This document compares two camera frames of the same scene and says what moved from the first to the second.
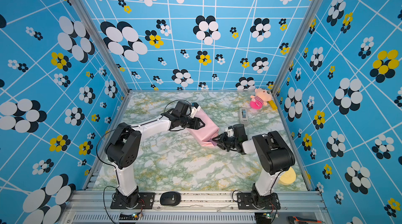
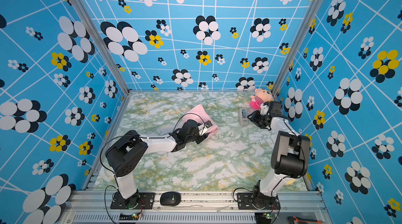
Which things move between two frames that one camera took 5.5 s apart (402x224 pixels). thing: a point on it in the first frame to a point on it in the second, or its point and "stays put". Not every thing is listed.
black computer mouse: x=170 y=198 stays put
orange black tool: x=292 y=220 stays put
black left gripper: x=196 y=122 to x=202 y=138
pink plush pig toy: x=261 y=97 stays put
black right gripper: x=222 y=141 to x=255 y=118
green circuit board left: x=125 y=216 stays put
